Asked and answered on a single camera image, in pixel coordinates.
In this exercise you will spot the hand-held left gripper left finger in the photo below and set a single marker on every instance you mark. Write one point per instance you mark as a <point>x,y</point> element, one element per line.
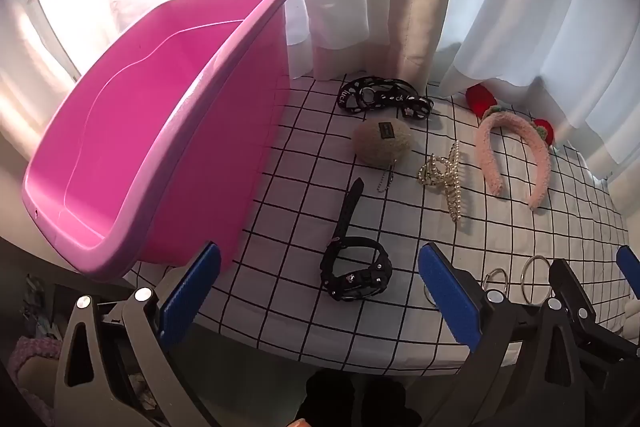
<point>187,297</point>

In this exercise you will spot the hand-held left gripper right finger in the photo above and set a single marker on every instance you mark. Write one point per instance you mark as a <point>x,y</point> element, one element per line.
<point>447,292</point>

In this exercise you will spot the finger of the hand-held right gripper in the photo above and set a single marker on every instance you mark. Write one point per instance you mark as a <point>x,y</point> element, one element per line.
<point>570,282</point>
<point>631,269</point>

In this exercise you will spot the pink plastic bin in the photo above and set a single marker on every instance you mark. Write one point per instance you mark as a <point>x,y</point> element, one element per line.
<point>150,132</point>

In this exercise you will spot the black wrist watch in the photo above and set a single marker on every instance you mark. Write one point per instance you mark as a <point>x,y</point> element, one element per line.
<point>360,279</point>

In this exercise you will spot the pearl hair claw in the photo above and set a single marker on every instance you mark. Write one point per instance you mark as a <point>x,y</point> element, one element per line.
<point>452,187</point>

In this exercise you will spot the pink fuzzy strawberry headband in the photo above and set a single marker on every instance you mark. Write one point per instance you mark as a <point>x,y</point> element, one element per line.
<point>487,157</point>

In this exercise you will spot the pink knitted item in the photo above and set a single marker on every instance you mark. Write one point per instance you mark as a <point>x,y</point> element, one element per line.
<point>35,357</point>

